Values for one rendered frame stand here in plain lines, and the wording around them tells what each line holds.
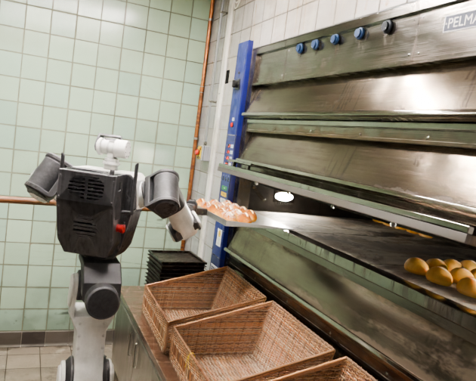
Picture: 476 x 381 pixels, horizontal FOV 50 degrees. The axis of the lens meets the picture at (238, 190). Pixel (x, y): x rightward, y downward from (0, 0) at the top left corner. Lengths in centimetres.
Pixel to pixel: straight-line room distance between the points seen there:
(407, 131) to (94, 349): 136
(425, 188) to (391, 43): 58
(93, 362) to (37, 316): 184
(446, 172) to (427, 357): 55
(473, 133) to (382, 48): 57
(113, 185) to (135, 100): 201
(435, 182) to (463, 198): 13
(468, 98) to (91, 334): 149
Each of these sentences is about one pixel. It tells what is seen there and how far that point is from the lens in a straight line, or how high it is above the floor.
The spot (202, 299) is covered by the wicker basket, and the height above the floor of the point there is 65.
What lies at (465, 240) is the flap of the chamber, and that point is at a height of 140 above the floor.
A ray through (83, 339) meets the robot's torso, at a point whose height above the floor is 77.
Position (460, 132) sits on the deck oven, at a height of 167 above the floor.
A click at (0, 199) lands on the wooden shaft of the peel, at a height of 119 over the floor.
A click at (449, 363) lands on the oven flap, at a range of 163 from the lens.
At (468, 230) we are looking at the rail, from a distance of 136.
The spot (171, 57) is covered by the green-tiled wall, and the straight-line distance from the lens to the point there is 375.
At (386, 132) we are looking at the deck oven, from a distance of 186.
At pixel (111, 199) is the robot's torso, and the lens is 171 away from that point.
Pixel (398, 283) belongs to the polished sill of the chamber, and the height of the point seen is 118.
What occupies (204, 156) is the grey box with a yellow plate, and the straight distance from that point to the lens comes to 344.
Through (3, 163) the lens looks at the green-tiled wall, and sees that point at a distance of 363.
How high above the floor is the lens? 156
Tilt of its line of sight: 5 degrees down
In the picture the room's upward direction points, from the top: 8 degrees clockwise
